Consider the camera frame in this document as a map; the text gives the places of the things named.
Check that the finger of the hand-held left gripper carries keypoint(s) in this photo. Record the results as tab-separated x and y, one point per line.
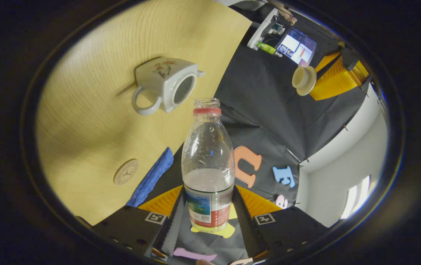
343	81
328	64

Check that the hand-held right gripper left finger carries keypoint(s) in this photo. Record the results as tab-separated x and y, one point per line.
133	228

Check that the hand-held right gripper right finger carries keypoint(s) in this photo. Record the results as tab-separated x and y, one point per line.
287	232

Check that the round wooden coaster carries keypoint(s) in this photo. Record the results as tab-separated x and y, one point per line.
126	172

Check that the clear plastic water bottle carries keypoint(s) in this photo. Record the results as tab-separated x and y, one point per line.
208	154

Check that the white floral teacup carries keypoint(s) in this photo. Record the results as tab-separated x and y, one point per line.
155	79

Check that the green drink bottle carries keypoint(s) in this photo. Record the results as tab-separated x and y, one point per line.
267	48

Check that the computer monitor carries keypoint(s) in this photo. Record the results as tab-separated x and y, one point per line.
297	46

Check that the blue towel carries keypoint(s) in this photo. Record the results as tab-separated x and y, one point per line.
151	176

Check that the black backdrop cloth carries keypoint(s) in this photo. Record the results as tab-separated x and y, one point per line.
269	106

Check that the ceiling light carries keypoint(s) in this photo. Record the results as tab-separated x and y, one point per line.
354	198

